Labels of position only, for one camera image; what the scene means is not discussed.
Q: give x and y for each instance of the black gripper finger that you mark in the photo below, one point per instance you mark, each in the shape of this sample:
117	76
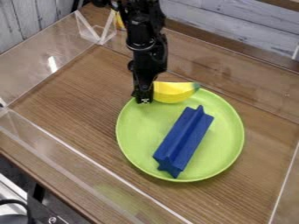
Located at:
143	94

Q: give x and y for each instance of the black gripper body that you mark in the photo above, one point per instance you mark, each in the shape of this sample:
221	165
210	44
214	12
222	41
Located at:
150	49

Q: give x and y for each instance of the yellow toy banana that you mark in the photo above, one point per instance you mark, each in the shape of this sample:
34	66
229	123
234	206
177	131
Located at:
171	92

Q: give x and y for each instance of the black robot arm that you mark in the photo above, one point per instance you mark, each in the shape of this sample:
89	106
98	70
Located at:
143	19

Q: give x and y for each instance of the green round plate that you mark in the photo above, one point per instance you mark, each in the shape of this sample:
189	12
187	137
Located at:
145	123

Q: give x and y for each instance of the yellow blue labelled can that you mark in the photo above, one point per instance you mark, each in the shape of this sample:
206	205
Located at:
119	21

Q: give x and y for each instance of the blue star-shaped block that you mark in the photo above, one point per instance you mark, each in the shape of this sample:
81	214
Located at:
182	141

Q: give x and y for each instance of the clear acrylic corner bracket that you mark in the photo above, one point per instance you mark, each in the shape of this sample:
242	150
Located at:
95	33

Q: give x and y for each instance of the clear acrylic front wall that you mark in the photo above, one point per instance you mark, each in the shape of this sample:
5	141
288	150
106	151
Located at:
95	191

